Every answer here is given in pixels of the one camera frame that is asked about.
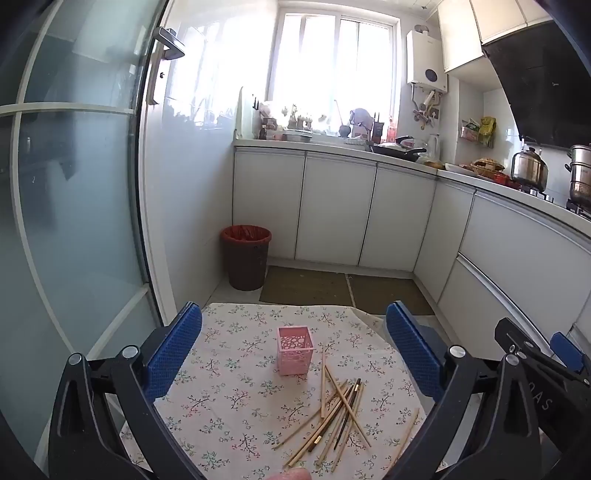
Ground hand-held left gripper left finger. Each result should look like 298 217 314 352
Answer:
48 302 204 480

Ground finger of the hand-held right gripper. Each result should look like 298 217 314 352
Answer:
549 332 585 374
494 318 591 444

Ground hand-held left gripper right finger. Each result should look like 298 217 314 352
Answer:
385 302 555 480

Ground bunch of wooden chopsticks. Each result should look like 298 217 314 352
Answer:
272 346 421 468

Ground pink perforated utensil holder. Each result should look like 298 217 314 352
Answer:
276 325 315 382

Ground floral tablecloth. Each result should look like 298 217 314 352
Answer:
119 302 435 480

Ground olive floor mat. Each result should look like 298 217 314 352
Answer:
259 265 356 306
346 273 435 317

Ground white base cabinets under stove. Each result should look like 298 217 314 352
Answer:
412 178 591 344

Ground brown trash bin red bag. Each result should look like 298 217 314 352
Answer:
220 224 272 291

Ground white base cabinets under window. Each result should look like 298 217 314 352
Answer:
233 147 438 274

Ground steel kettle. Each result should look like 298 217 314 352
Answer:
510 147 550 190

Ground wicker basket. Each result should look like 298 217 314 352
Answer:
471 158 504 179

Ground steel steamer pot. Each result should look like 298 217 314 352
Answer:
565 144 591 208

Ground frosted glass sliding door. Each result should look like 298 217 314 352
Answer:
0 0 185 464

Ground black frying pan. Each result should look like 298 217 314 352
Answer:
368 142 428 163

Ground water heater pipes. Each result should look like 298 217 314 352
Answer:
412 88 444 134

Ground white cutting board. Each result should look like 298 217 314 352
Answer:
236 87 255 140

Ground black range hood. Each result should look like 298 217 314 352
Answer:
482 21 591 149

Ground small windowsill figurines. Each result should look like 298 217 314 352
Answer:
285 104 315 130

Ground white water heater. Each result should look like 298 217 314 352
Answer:
406 25 450 96

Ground kitchen window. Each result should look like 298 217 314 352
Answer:
268 9 400 136

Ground white upper cabinets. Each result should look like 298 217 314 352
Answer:
436 0 555 73

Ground wall rack with packets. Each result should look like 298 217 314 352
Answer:
459 116 498 149

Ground grey door handle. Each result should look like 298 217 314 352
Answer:
147 27 186 105

